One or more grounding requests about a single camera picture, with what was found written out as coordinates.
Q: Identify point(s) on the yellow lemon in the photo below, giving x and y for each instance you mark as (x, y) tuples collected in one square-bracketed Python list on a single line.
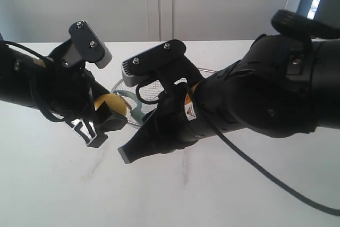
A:
[(113, 101)]

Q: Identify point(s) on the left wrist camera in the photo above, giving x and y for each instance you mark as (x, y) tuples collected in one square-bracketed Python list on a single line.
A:
[(84, 45)]

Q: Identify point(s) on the oval wire mesh basket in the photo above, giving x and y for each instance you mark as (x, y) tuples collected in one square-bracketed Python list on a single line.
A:
[(149, 93)]

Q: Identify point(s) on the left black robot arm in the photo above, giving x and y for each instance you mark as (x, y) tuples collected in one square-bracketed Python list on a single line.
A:
[(18, 64)]

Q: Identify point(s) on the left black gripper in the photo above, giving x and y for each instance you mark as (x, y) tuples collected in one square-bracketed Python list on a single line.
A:
[(68, 94)]

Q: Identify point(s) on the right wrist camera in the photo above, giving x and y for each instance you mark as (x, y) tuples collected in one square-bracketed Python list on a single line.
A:
[(166, 63)]

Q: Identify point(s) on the teal vegetable peeler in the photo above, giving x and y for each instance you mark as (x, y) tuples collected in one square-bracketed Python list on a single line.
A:
[(133, 104)]

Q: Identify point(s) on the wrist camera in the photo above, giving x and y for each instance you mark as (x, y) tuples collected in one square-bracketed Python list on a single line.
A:
[(84, 45), (166, 63)]

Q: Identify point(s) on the grey cabinet doors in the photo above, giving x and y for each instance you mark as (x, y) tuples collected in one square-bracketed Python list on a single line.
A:
[(46, 21)]

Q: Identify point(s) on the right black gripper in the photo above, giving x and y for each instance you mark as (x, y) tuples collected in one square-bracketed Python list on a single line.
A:
[(180, 120)]

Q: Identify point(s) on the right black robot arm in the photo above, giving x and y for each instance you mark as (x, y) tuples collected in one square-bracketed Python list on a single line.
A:
[(278, 89)]

